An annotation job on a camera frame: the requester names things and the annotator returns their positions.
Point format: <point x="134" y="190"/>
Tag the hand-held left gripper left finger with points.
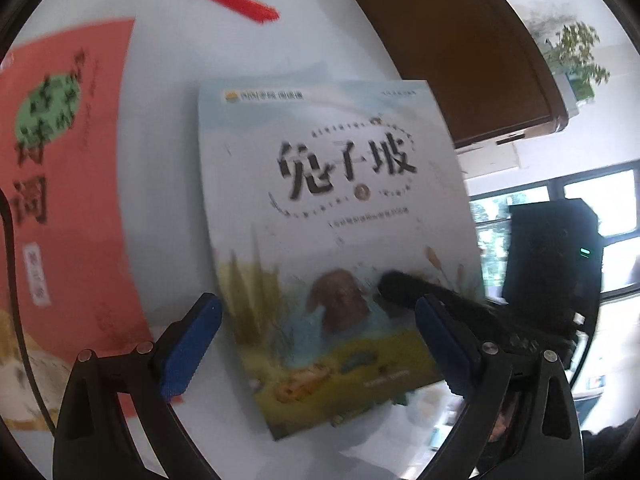
<point x="192" y="345"/>

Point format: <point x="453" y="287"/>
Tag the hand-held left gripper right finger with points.
<point x="445" y="345"/>

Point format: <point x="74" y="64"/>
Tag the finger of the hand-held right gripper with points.
<point x="450" y="300"/>

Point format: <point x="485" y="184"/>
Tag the salmon red poet book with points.
<point x="75" y="235"/>

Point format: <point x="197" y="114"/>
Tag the pale dog cover book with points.
<point x="300" y="125"/>

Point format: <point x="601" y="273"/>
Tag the window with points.
<point x="620" y="200"/>

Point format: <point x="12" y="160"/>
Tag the white printer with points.
<point x="572" y="100"/>

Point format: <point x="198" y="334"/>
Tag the brown wooden cabinet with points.
<point x="450" y="35"/>

